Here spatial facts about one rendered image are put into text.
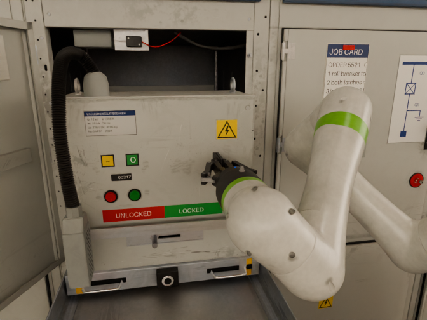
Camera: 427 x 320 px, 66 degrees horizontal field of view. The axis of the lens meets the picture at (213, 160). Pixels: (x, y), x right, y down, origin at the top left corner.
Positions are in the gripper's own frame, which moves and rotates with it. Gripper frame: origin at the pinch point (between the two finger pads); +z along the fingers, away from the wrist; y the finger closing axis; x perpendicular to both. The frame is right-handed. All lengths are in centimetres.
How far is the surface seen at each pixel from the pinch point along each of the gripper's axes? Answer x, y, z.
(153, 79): 17, -14, 103
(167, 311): -38.4, -14.6, -6.3
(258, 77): 19.8, 18.1, 24.8
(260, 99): 13.0, 19.2, 24.8
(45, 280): -45, -53, 23
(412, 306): -78, 92, 25
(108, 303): -38.4, -30.2, -0.2
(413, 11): 41, 71, 25
